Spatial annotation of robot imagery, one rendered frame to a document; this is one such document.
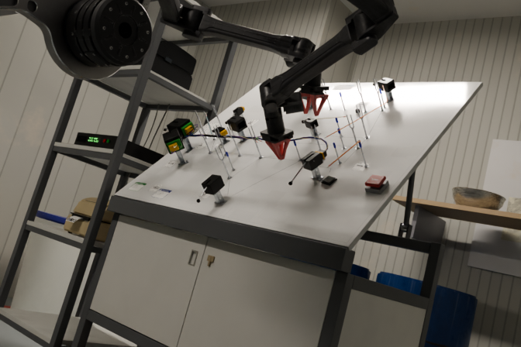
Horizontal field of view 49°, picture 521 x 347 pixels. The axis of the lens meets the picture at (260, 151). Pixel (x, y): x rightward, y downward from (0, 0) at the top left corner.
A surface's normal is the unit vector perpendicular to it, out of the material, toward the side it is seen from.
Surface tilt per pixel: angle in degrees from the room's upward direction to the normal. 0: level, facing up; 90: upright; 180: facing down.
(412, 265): 90
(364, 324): 90
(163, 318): 90
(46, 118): 90
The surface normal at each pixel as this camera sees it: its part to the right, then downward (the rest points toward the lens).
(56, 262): 0.13, -0.09
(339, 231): -0.31, -0.84
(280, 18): -0.60, -0.31
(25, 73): 0.76, 0.09
